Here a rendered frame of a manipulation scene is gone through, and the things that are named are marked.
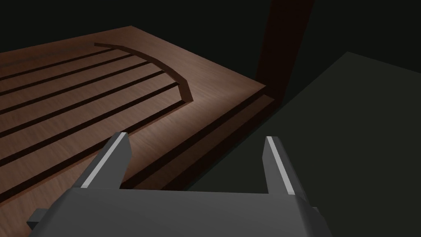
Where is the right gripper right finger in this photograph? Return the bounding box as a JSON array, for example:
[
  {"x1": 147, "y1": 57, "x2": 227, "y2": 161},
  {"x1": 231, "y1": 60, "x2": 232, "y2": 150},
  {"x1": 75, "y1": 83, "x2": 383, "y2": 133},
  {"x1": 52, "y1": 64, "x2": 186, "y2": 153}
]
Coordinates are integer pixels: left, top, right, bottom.
[{"x1": 262, "y1": 135, "x2": 309, "y2": 202}]

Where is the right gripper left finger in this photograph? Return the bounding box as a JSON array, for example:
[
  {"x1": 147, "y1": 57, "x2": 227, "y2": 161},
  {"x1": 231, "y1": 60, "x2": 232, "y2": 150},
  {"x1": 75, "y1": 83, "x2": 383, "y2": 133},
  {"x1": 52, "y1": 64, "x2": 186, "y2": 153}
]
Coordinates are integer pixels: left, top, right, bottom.
[{"x1": 73, "y1": 132, "x2": 132, "y2": 190}]

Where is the brown wooden slatted door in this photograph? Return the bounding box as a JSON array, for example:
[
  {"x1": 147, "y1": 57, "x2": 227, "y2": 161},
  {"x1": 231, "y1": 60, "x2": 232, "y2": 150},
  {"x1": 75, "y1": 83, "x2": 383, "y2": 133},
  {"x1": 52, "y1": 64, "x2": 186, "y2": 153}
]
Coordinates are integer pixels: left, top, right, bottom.
[{"x1": 0, "y1": 26, "x2": 275, "y2": 237}]

